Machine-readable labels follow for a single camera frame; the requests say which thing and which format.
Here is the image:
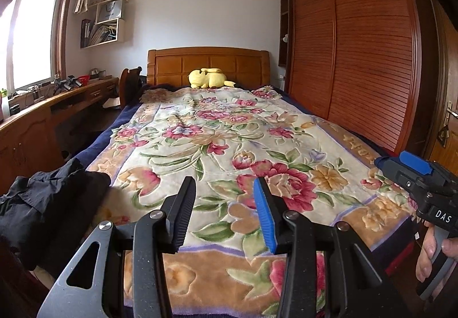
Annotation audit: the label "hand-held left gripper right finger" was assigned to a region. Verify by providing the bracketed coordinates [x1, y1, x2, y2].
[253, 177, 405, 318]

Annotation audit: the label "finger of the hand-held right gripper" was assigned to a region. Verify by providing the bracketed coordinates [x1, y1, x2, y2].
[399, 151, 435, 176]
[374, 156, 409, 179]

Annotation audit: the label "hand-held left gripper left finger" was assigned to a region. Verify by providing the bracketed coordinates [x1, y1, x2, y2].
[37, 177, 197, 318]

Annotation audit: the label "black buttoned coat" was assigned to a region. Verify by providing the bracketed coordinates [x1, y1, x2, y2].
[27, 157, 112, 270]

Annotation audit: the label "person's right hand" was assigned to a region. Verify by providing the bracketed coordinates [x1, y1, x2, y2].
[416, 225, 458, 282]

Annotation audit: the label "floral blanket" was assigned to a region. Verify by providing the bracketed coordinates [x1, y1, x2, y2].
[84, 86, 412, 318]

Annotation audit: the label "wooden door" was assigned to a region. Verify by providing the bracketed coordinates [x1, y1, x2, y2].
[422, 0, 458, 168]

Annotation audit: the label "wooden slatted wardrobe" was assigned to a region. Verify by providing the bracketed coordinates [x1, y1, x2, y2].
[279, 0, 430, 158]

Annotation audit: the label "yellow plush toy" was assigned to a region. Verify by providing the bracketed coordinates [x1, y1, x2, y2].
[188, 68, 236, 89]

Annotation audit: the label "wooden chair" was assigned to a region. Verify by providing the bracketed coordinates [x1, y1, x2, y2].
[119, 67, 143, 108]

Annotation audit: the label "wooden bed headboard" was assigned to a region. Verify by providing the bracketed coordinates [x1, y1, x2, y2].
[147, 47, 270, 88]

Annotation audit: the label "dark wrinkled garment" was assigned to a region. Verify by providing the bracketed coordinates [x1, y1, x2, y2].
[0, 175, 49, 233]

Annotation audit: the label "long wooden desk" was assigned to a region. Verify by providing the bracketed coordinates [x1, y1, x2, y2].
[0, 77, 120, 193]

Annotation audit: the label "black devices on desk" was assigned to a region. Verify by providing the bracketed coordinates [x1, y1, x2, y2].
[54, 75, 81, 92]

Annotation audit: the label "stack of papers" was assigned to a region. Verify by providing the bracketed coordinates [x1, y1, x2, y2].
[89, 23, 118, 45]

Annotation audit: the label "green capped bottle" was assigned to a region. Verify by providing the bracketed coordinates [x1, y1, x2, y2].
[0, 88, 9, 122]

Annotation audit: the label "white paper bag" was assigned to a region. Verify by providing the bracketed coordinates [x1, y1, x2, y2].
[98, 0, 122, 22]

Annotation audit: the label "brass door handle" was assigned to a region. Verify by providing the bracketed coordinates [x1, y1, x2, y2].
[437, 100, 458, 143]

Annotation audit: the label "white wall shelf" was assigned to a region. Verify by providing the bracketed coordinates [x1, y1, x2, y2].
[80, 0, 129, 50]

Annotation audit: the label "window with wooden frame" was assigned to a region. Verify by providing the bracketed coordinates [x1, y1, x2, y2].
[0, 0, 79, 97]

